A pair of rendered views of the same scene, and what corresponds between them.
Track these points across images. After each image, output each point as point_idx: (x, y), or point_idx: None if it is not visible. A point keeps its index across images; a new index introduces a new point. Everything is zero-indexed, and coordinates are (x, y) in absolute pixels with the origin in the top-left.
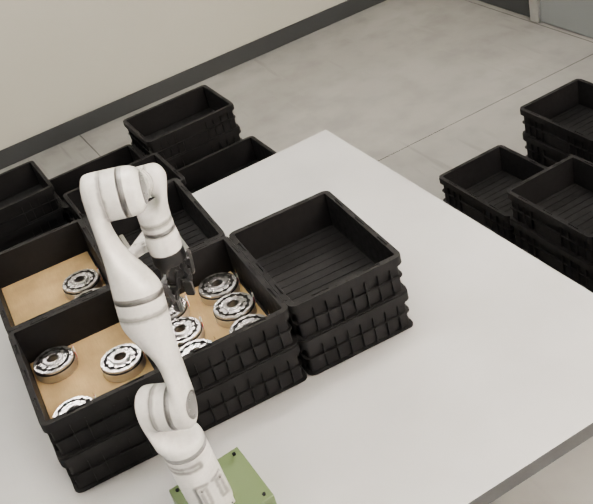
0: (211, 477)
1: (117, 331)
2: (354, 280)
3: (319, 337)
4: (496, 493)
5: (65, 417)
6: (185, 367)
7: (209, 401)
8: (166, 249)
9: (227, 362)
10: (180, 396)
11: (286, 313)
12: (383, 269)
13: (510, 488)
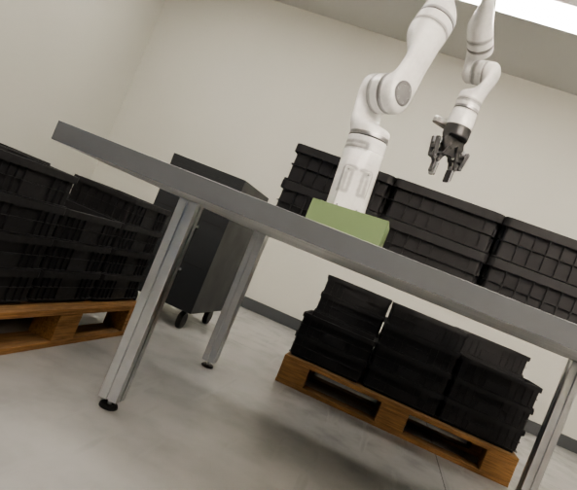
0: (363, 167)
1: None
2: (571, 241)
3: (508, 263)
4: None
5: (313, 148)
6: (420, 79)
7: (394, 233)
8: (459, 117)
9: (430, 215)
10: (403, 72)
11: (500, 217)
12: None
13: None
